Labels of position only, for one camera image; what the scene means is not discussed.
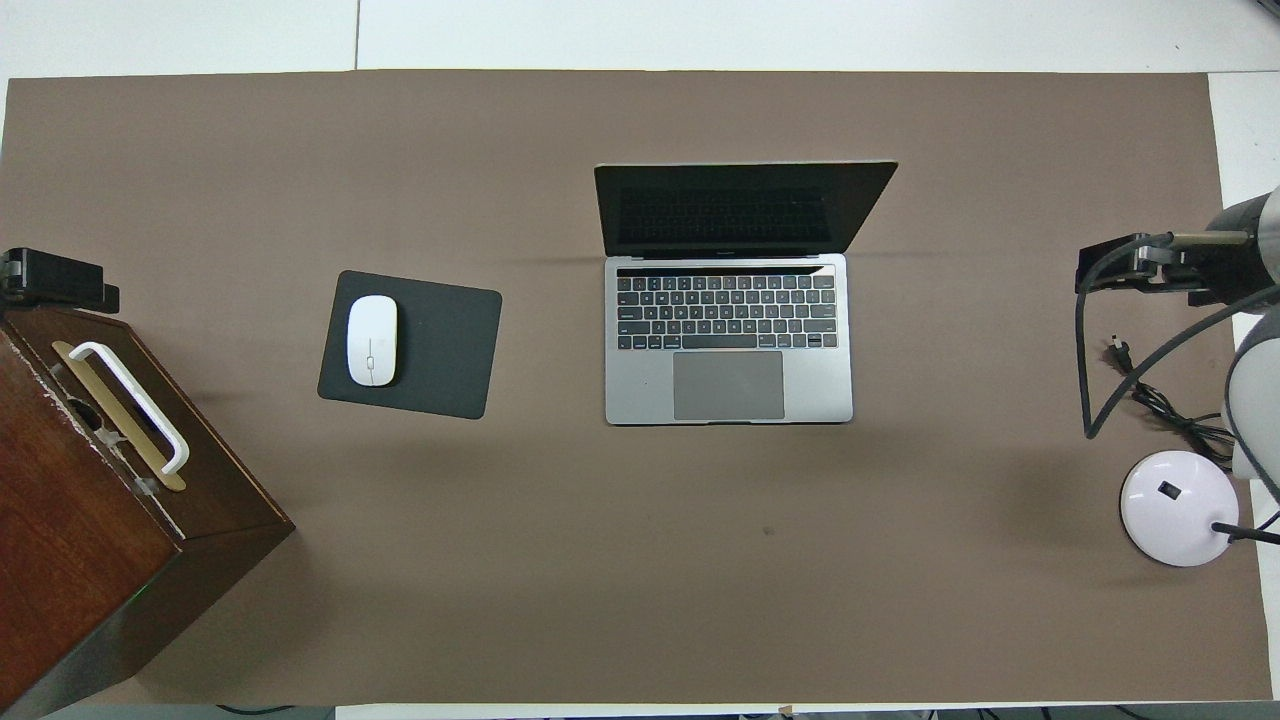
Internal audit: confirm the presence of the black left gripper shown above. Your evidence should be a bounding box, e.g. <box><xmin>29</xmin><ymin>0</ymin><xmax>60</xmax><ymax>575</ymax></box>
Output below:
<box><xmin>0</xmin><ymin>248</ymin><xmax>121</xmax><ymax>314</ymax></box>

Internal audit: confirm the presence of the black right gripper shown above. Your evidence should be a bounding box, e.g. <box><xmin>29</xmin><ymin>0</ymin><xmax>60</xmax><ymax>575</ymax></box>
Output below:
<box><xmin>1075</xmin><ymin>233</ymin><xmax>1276</xmax><ymax>306</ymax></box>

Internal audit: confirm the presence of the silver laptop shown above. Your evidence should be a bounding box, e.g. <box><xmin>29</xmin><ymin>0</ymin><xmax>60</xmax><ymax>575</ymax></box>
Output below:
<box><xmin>593</xmin><ymin>160</ymin><xmax>899</xmax><ymax>427</ymax></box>

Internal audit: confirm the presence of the white desk lamp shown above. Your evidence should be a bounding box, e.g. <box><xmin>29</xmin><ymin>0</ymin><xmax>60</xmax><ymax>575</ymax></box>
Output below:
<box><xmin>1120</xmin><ymin>450</ymin><xmax>1280</xmax><ymax>568</ymax></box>

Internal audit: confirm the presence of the dark wooden box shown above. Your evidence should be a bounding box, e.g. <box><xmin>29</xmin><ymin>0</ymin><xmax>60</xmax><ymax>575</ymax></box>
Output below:
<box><xmin>0</xmin><ymin>300</ymin><xmax>296</xmax><ymax>716</ymax></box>

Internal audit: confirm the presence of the white computer mouse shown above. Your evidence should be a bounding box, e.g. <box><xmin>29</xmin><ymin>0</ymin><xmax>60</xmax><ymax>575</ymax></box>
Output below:
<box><xmin>346</xmin><ymin>295</ymin><xmax>399</xmax><ymax>388</ymax></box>

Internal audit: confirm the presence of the black mouse pad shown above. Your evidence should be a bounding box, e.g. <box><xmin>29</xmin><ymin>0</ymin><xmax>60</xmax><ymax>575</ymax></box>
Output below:
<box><xmin>317</xmin><ymin>270</ymin><xmax>503</xmax><ymax>421</ymax></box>

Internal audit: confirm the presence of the brown table mat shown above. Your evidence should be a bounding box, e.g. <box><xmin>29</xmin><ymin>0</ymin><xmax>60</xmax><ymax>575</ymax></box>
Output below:
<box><xmin>0</xmin><ymin>70</ymin><xmax>1273</xmax><ymax>706</ymax></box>

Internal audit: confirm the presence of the black lamp power cable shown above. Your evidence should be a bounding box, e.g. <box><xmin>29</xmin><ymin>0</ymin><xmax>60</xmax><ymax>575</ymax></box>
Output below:
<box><xmin>1105</xmin><ymin>337</ymin><xmax>1236</xmax><ymax>466</ymax></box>

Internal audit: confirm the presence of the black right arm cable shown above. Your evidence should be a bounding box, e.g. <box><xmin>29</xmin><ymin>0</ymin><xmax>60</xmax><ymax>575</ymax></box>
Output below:
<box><xmin>1075</xmin><ymin>230</ymin><xmax>1280</xmax><ymax>441</ymax></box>

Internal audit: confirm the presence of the brass handle plate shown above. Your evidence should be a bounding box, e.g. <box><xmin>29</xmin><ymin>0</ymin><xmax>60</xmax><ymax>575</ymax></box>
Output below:
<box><xmin>52</xmin><ymin>340</ymin><xmax>187</xmax><ymax>493</ymax></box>

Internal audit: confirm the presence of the white box handle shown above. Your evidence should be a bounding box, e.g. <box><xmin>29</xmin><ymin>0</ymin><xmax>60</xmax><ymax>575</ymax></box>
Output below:
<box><xmin>68</xmin><ymin>342</ymin><xmax>190</xmax><ymax>475</ymax></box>

